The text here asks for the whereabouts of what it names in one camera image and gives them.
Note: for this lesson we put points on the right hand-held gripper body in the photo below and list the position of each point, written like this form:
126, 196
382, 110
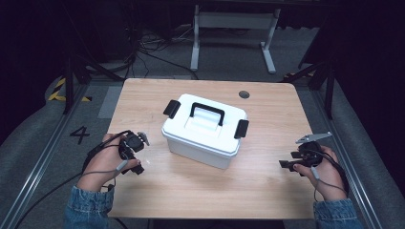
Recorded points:
311, 154

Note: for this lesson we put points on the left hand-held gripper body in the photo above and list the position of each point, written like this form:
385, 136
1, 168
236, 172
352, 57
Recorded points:
135, 143

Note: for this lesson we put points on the person's right hand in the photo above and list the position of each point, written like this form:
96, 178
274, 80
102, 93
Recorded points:
329, 178

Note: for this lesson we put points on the person's left hand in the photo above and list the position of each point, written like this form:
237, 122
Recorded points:
102, 165

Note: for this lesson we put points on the black tripod stand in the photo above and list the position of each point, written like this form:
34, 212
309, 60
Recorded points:
68, 86
328, 89

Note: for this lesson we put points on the grey round table grommet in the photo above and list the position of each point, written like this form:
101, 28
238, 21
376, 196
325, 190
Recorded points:
244, 94

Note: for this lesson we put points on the aluminium floor rail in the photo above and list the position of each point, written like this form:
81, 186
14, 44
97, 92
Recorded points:
347, 159
41, 159

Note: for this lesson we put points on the white metal stand frame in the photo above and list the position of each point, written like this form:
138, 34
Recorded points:
235, 20

